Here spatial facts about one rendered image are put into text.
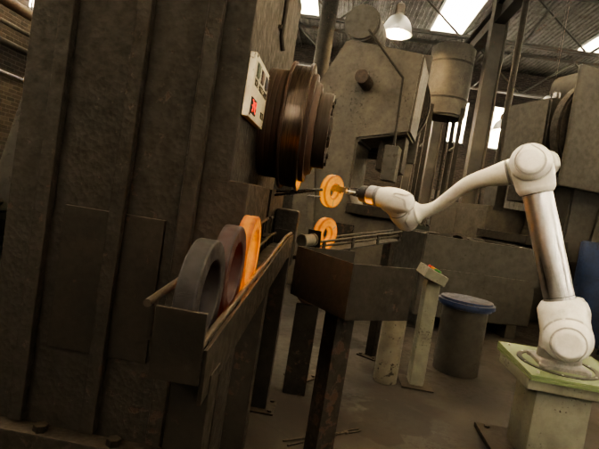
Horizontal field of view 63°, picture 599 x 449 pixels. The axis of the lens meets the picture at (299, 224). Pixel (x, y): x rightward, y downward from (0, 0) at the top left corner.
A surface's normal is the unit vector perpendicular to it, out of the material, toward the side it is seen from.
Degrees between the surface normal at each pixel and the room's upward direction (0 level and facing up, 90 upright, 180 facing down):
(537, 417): 90
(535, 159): 87
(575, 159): 90
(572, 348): 98
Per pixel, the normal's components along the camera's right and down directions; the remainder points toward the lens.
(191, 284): 0.00, -0.35
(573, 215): 0.27, 0.09
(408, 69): -0.31, 0.00
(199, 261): 0.06, -0.67
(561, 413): -0.09, 0.04
